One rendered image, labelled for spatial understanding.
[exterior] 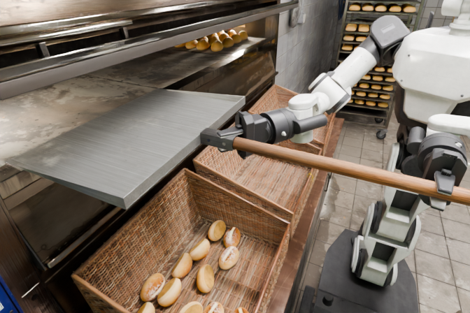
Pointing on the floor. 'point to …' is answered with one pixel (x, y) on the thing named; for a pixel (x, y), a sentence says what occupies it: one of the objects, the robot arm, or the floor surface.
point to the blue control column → (8, 300)
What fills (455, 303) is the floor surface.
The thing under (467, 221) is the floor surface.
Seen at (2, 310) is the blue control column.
